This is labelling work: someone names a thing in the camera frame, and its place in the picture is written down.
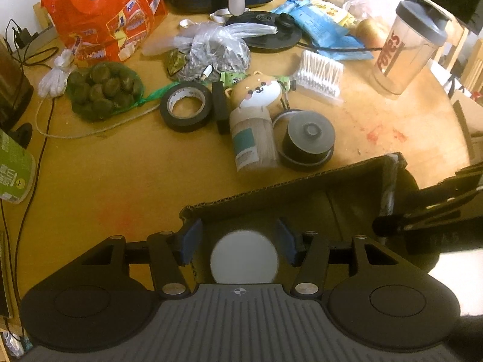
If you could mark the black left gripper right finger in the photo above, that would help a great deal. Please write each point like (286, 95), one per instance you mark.
(308, 252)

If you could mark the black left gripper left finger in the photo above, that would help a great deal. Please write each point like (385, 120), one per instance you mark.
(168, 251)

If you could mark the white round disc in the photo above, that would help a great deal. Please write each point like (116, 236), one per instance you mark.
(245, 257)

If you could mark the black disc spindle case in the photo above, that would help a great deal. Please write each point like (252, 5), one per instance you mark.
(305, 139)

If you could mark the toothpick container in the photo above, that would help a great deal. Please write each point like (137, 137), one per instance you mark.
(253, 139)

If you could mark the black rectangular block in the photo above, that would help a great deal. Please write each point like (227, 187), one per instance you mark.
(220, 108)

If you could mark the black tape roll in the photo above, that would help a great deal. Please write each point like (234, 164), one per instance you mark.
(186, 107)

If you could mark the shiba dog plush case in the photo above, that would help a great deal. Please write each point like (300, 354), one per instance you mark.
(258, 90)

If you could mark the cotton swab pack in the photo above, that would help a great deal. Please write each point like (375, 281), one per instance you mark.
(320, 75)

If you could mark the clear shaker bottle grey lid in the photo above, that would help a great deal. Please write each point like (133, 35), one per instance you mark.
(418, 31)

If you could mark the wooden chair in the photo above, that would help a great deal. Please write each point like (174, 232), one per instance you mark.
(460, 58)

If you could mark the green net bag of fruit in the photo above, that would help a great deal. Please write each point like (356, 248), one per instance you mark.
(107, 89)

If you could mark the yellow onion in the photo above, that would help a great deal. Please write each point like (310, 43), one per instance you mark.
(371, 32)

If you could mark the clear plastic bag of seeds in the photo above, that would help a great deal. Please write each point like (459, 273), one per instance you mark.
(200, 52)

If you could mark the black kettle base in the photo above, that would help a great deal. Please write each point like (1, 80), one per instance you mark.
(265, 31)

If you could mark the blue snack packets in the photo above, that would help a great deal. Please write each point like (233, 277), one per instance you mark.
(327, 28)

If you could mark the orange snack bag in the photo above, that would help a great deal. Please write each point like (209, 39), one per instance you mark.
(104, 30)

